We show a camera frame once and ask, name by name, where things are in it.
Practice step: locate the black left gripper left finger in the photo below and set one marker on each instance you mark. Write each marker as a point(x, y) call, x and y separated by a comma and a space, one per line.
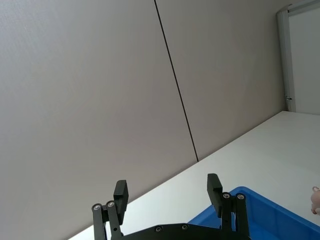
point(121, 200)

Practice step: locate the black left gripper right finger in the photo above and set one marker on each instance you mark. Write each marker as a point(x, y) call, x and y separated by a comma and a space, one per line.
point(215, 195)

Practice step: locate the person's hand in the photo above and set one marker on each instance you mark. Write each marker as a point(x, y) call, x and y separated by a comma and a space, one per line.
point(316, 201)

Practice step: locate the blue plastic bin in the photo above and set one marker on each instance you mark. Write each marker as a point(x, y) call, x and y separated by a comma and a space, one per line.
point(270, 220)

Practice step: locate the white panel with grey frame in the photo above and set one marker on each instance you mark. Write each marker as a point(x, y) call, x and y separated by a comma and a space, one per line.
point(300, 55)

